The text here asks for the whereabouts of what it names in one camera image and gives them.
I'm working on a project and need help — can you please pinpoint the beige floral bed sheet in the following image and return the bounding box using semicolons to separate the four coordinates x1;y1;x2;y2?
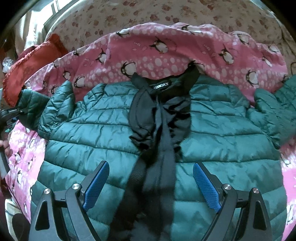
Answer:
47;1;295;73

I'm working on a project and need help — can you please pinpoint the person's left hand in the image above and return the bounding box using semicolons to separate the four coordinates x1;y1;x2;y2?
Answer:
0;140;11;157

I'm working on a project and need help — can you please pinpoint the teal quilted puffer jacket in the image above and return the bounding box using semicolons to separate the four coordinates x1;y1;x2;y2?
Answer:
18;65;295;240

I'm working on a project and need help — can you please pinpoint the red ruffled cushion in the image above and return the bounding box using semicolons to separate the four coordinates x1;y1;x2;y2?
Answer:
3;34;68;106

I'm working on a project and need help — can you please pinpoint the pink penguin print blanket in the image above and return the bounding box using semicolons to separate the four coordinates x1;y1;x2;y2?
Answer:
4;22;296;241

